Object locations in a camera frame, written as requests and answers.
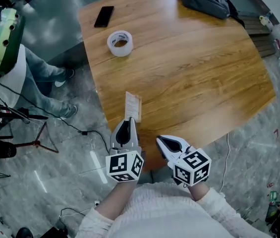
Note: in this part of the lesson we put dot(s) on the person's left forearm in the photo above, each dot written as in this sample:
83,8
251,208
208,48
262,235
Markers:
116,199

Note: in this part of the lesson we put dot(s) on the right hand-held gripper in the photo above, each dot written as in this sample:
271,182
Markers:
191,167

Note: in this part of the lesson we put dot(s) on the black smartphone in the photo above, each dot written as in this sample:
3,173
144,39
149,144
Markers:
104,16

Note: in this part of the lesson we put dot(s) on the wooden table with white legs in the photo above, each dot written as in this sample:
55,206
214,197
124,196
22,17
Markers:
184,78

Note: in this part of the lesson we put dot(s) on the black cap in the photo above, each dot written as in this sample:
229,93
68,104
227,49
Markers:
3,149

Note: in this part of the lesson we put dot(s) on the white printed paper sheet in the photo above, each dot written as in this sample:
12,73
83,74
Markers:
130,105

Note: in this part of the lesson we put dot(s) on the person's white knitted sweater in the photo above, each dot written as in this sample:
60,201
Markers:
164,212

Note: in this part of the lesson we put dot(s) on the dark wooden pallet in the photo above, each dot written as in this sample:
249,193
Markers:
261,41

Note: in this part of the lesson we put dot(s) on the clear tape roll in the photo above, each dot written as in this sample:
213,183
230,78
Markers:
120,49

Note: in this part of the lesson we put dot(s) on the person's right forearm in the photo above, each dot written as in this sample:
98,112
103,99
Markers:
200,192

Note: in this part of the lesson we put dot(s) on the red tripod stand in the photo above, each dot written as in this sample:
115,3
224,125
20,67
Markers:
30,143

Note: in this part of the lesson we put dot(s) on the yellow cup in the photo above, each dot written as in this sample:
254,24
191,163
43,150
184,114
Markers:
263,20

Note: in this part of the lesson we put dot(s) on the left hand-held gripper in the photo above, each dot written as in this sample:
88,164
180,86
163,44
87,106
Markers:
123,166

